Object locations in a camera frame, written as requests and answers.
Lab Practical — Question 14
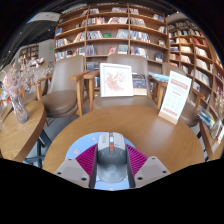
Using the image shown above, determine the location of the white hanging ceiling panel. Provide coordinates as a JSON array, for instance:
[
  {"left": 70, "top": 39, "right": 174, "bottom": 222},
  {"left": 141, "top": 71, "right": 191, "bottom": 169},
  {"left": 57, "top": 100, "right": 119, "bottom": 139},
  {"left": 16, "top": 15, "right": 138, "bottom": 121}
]
[{"left": 28, "top": 11, "right": 62, "bottom": 24}]

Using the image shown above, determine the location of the dark upright book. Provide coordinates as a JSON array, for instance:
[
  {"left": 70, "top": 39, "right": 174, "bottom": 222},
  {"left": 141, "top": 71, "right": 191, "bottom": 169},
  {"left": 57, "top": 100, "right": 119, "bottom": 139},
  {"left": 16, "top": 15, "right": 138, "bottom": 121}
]
[{"left": 132, "top": 73, "right": 148, "bottom": 97}]

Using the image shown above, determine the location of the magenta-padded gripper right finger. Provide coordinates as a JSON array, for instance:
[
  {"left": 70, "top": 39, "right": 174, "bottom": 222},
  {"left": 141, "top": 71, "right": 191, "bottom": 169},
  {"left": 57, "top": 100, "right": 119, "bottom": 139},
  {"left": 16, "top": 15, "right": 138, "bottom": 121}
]
[{"left": 125, "top": 146, "right": 172, "bottom": 189}]

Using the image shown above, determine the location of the wide wooden bookshelf unit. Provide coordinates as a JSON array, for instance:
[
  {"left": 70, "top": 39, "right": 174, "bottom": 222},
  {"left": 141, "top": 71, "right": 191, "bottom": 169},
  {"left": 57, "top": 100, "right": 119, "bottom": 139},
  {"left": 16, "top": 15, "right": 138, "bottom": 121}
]
[{"left": 53, "top": 3, "right": 169, "bottom": 73}]

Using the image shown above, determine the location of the grey computer mouse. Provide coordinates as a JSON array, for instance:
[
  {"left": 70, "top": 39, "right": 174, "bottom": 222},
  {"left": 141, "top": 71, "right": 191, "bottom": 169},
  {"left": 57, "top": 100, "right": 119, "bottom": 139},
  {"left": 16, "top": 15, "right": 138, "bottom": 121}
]
[{"left": 95, "top": 131, "right": 129, "bottom": 184}]

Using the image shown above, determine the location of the white framed floral picture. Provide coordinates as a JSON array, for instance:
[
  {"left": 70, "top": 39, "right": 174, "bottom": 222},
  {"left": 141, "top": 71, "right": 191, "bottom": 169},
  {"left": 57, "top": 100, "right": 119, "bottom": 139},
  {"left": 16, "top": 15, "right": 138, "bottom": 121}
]
[{"left": 99, "top": 62, "right": 135, "bottom": 98}]

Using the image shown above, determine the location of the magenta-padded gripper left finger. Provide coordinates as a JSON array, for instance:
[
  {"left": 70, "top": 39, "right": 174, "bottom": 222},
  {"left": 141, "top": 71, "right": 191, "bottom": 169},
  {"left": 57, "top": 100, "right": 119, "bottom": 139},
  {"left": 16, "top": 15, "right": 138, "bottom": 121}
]
[{"left": 53, "top": 148, "right": 99, "bottom": 189}]

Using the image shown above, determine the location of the stack of dark blue books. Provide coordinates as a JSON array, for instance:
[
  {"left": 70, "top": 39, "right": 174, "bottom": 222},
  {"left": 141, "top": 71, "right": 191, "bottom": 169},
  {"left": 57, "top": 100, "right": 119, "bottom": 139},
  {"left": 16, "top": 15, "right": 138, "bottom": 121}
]
[{"left": 197, "top": 105, "right": 219, "bottom": 131}]

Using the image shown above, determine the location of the light blue flat book stack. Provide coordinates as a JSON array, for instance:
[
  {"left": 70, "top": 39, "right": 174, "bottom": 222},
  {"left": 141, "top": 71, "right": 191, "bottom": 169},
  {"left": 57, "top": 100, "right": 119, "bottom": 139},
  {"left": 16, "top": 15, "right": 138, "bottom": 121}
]
[{"left": 148, "top": 71, "right": 171, "bottom": 84}]

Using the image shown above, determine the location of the white and red sign stand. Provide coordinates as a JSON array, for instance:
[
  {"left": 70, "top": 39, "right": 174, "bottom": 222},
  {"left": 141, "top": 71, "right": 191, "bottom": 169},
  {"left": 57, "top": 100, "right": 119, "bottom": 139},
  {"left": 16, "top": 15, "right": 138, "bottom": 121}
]
[{"left": 157, "top": 69, "right": 193, "bottom": 126}]

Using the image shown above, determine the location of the glass vase with dried flowers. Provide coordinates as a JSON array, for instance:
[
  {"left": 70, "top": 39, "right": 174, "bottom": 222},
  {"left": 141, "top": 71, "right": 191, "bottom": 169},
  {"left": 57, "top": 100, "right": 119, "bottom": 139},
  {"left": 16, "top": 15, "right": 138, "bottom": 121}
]
[{"left": 2, "top": 57, "right": 46, "bottom": 125}]

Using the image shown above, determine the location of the round light blue mouse pad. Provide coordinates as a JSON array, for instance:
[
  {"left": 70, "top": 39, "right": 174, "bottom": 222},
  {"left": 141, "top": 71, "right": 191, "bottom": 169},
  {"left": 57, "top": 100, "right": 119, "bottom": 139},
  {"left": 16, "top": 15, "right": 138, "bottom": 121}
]
[{"left": 64, "top": 132, "right": 138, "bottom": 192}]

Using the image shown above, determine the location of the distant wooden bookshelf unit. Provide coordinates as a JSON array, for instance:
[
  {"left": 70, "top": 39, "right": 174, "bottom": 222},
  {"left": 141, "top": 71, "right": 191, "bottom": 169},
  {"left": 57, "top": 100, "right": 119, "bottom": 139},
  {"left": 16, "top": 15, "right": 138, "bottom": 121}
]
[{"left": 18, "top": 44, "right": 40, "bottom": 64}]

